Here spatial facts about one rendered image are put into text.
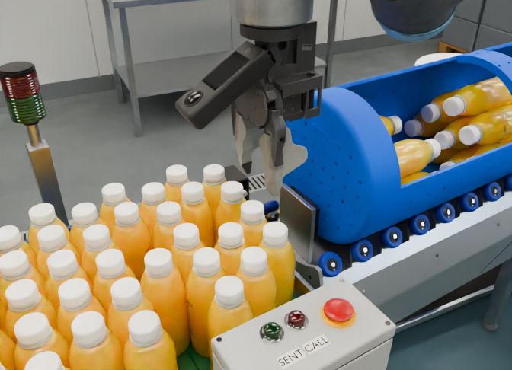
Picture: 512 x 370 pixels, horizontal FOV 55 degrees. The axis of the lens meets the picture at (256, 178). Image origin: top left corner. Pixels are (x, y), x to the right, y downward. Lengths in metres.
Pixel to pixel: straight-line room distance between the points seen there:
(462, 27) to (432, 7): 4.45
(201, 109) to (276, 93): 0.09
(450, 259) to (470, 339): 1.07
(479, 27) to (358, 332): 4.41
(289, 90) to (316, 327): 0.28
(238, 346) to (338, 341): 0.12
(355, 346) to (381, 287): 0.42
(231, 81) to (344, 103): 0.33
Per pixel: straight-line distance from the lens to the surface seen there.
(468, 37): 4.99
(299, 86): 0.58
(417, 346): 2.09
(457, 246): 1.15
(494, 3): 4.80
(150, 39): 4.21
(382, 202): 0.83
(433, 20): 0.60
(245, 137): 0.63
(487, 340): 2.21
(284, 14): 0.53
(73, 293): 0.71
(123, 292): 0.69
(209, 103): 0.54
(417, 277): 1.08
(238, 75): 0.54
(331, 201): 0.89
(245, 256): 0.72
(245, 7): 0.53
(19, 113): 1.00
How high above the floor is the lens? 1.56
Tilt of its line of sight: 32 degrees down
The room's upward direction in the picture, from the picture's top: straight up
